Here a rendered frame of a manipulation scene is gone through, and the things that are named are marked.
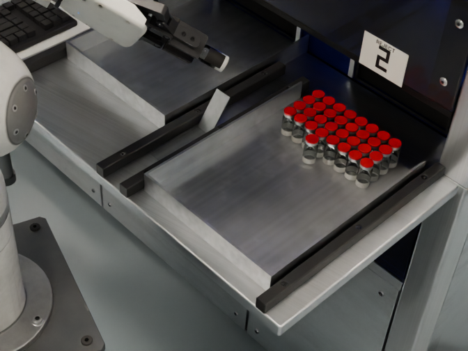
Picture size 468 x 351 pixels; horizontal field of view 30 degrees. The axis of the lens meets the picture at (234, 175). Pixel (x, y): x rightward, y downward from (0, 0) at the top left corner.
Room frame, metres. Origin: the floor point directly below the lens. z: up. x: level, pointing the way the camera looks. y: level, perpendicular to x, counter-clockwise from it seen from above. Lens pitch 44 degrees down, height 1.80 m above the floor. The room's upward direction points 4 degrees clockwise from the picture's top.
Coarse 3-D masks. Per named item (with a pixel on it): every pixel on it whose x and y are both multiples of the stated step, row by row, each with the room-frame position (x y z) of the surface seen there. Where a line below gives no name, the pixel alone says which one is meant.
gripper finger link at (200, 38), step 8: (160, 24) 0.84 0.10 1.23; (168, 24) 0.85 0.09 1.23; (176, 24) 0.86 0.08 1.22; (184, 24) 0.87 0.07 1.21; (168, 32) 0.85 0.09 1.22; (176, 32) 0.85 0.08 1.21; (184, 32) 0.86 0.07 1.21; (192, 32) 0.86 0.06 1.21; (200, 32) 0.87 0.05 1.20; (176, 40) 0.85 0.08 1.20; (184, 40) 0.85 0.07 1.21; (192, 40) 0.85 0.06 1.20; (200, 40) 0.85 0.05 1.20; (176, 48) 0.85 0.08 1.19; (184, 48) 0.85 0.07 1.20; (192, 48) 0.85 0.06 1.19; (200, 48) 0.85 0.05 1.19; (192, 56) 0.85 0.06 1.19
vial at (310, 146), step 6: (306, 138) 1.01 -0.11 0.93; (312, 138) 1.01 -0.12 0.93; (318, 138) 1.01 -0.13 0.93; (306, 144) 1.01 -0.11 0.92; (312, 144) 1.00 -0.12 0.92; (306, 150) 1.00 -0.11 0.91; (312, 150) 1.00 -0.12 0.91; (306, 156) 1.00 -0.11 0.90; (312, 156) 1.00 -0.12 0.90; (306, 162) 1.00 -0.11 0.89; (312, 162) 1.00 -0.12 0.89
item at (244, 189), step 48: (288, 96) 1.14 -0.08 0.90; (240, 144) 1.03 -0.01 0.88; (288, 144) 1.04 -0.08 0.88; (192, 192) 0.92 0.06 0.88; (240, 192) 0.93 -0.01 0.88; (288, 192) 0.93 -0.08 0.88; (336, 192) 0.94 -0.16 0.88; (384, 192) 0.92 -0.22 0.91; (240, 240) 0.83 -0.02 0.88; (288, 240) 0.84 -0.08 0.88
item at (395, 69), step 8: (368, 40) 1.12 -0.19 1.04; (376, 40) 1.11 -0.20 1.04; (368, 48) 1.12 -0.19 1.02; (376, 48) 1.11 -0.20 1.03; (392, 48) 1.09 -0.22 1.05; (360, 56) 1.13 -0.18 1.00; (368, 56) 1.12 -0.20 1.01; (376, 56) 1.11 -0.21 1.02; (384, 56) 1.10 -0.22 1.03; (392, 56) 1.09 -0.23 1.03; (400, 56) 1.08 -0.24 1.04; (408, 56) 1.07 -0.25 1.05; (368, 64) 1.12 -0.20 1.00; (384, 64) 1.10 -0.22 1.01; (392, 64) 1.09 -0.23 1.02; (400, 64) 1.08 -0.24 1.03; (384, 72) 1.09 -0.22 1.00; (392, 72) 1.08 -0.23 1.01; (400, 72) 1.08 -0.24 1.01; (392, 80) 1.08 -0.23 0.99; (400, 80) 1.07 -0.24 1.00
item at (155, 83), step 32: (160, 0) 1.38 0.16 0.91; (192, 0) 1.44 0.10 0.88; (224, 0) 1.45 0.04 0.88; (96, 32) 1.27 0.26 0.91; (224, 32) 1.34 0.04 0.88; (256, 32) 1.35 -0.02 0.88; (96, 64) 1.17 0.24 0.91; (128, 64) 1.22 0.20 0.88; (160, 64) 1.23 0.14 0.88; (192, 64) 1.24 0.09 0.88; (256, 64) 1.20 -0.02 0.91; (128, 96) 1.12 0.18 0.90; (160, 96) 1.14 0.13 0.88; (192, 96) 1.15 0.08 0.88
